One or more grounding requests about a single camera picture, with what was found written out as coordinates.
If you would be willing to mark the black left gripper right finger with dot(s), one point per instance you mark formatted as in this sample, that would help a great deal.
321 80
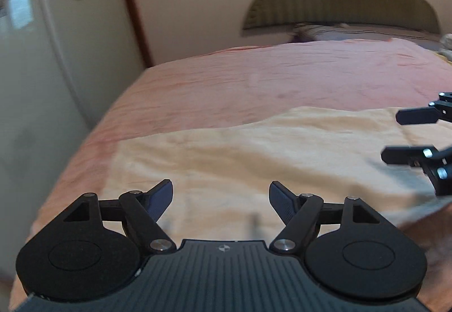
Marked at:
347 248

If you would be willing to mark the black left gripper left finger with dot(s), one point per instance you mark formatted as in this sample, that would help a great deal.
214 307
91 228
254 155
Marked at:
95 247

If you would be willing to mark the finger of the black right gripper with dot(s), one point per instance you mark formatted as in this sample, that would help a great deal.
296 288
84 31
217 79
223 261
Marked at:
436 164
439 110

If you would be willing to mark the cream white pants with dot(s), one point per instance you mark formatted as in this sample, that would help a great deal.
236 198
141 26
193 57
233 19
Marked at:
221 176

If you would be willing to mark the white patterned cloth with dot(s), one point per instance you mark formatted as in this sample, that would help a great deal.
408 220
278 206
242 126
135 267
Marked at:
445 48

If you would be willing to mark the brown wooden door frame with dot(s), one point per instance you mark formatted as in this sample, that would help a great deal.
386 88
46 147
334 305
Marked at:
141 40

